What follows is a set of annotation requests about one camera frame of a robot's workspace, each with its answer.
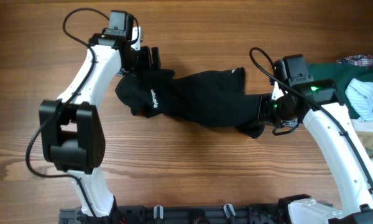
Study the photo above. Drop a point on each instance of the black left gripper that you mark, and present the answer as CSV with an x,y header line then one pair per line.
x,y
146,64

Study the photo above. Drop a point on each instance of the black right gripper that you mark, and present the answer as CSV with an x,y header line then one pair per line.
x,y
263,111

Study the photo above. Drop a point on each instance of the black polo shirt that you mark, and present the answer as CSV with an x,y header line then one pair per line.
x,y
214,99

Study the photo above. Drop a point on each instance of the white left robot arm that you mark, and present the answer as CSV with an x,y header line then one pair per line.
x,y
70,127

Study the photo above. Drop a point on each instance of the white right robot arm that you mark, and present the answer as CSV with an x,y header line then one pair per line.
x,y
318,106

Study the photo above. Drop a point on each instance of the green garment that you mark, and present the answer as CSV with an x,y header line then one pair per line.
x,y
341,74

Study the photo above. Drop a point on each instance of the light blue striped shirt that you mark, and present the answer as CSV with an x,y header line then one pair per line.
x,y
360,96

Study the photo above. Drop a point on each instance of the red plaid shirt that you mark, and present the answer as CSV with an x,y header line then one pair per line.
x,y
357,60

